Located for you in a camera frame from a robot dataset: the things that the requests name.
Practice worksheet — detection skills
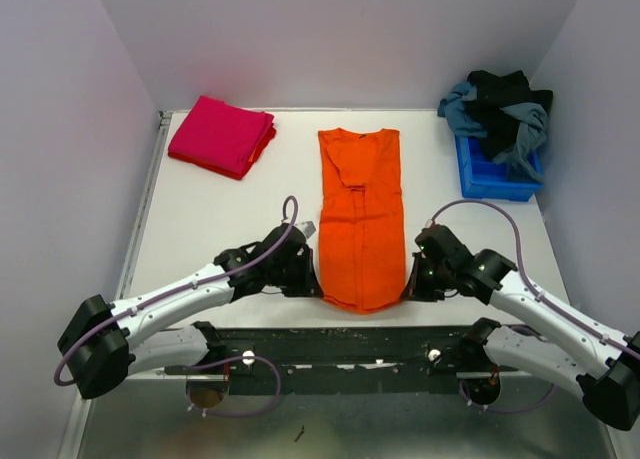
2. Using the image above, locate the aluminium frame rail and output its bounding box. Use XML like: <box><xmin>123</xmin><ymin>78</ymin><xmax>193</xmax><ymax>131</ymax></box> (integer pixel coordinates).
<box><xmin>79</xmin><ymin>333</ymin><xmax>611</xmax><ymax>380</ymax></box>

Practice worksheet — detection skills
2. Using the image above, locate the grey-blue crumpled t-shirt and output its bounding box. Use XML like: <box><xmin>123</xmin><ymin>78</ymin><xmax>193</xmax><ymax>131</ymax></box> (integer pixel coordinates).
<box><xmin>437</xmin><ymin>81</ymin><xmax>549</xmax><ymax>183</ymax></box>

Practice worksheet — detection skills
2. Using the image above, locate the orange t-shirt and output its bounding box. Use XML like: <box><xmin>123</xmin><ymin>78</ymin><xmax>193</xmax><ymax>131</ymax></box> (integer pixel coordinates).
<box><xmin>318</xmin><ymin>128</ymin><xmax>406</xmax><ymax>314</ymax></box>

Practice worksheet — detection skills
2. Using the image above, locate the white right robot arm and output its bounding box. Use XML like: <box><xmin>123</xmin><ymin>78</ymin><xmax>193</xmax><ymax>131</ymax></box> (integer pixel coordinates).
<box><xmin>403</xmin><ymin>225</ymin><xmax>639</xmax><ymax>431</ymax></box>

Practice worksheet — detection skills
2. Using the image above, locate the black crumpled t-shirt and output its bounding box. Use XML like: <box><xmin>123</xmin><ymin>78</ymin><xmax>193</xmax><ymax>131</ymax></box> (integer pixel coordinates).
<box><xmin>465</xmin><ymin>70</ymin><xmax>554</xmax><ymax>161</ymax></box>

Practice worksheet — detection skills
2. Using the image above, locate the red t-shirt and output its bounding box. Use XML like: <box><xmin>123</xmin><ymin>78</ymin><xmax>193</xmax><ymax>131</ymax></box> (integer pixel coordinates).
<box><xmin>168</xmin><ymin>126</ymin><xmax>277</xmax><ymax>181</ymax></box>

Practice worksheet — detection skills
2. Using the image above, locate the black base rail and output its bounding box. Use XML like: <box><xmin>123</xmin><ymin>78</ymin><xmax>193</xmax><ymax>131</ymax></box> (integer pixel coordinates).
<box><xmin>166</xmin><ymin>325</ymin><xmax>495</xmax><ymax>396</ymax></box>

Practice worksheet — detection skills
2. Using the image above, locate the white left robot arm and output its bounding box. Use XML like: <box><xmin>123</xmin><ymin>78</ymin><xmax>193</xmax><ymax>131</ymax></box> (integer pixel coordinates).
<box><xmin>54</xmin><ymin>221</ymin><xmax>322</xmax><ymax>399</ymax></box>

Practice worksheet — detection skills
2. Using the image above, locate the pink t-shirt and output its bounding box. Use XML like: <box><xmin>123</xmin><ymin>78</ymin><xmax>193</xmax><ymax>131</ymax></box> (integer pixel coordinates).
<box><xmin>168</xmin><ymin>96</ymin><xmax>274</xmax><ymax>172</ymax></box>

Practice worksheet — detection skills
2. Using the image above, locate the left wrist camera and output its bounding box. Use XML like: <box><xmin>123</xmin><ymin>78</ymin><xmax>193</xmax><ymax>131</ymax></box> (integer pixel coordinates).
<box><xmin>294</xmin><ymin>221</ymin><xmax>316</xmax><ymax>240</ymax></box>

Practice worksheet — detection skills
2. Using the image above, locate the blue plastic bin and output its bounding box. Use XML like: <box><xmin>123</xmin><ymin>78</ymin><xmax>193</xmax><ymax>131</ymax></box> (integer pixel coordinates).
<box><xmin>455</xmin><ymin>136</ymin><xmax>543</xmax><ymax>202</ymax></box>

